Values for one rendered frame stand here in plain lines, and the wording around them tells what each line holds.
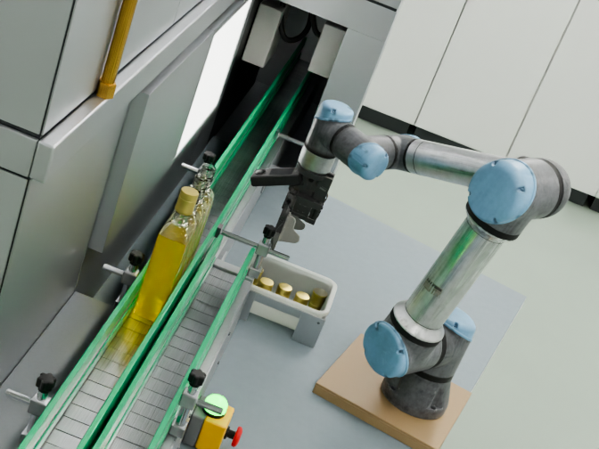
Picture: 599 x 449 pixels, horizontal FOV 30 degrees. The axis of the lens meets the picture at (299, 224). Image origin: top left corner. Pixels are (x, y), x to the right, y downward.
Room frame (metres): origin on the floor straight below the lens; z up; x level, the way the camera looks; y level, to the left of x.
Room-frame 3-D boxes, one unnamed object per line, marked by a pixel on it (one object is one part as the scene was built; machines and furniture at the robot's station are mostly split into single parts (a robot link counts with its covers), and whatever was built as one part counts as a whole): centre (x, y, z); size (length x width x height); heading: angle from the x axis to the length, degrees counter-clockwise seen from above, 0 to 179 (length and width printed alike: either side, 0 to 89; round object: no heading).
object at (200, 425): (1.71, 0.02, 0.79); 0.07 x 0.07 x 0.07; 89
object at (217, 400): (1.71, 0.02, 0.84); 0.04 x 0.04 x 0.03
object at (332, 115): (2.24, 0.01, 1.23); 0.09 x 0.08 x 0.11; 51
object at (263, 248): (2.14, 0.08, 0.95); 0.17 x 0.03 x 0.12; 89
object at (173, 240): (1.85, 0.21, 0.99); 0.06 x 0.06 x 0.21; 88
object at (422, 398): (2.09, -0.37, 0.82); 0.15 x 0.15 x 0.10
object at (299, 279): (2.25, -0.02, 0.80); 0.22 x 0.17 x 0.09; 89
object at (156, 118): (2.28, 0.34, 1.15); 0.90 x 0.03 x 0.34; 179
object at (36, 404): (1.38, 0.30, 0.94); 0.07 x 0.04 x 0.13; 89
